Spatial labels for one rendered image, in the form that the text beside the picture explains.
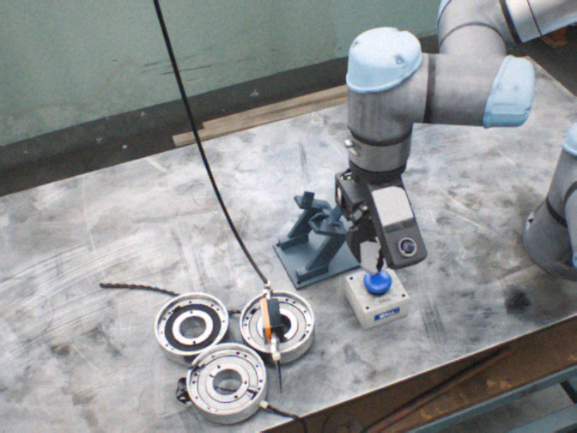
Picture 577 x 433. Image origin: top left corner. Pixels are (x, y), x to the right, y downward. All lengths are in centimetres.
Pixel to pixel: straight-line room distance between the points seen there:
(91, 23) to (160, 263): 144
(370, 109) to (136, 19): 176
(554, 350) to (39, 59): 188
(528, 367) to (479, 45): 69
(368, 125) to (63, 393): 56
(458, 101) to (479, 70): 4
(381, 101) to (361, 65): 4
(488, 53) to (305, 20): 189
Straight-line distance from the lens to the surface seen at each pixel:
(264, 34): 255
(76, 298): 106
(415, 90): 69
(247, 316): 94
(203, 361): 91
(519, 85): 70
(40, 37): 239
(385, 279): 92
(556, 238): 103
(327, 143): 123
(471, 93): 69
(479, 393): 121
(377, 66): 67
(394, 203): 77
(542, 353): 128
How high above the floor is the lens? 159
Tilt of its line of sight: 46 degrees down
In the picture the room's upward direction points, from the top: 5 degrees counter-clockwise
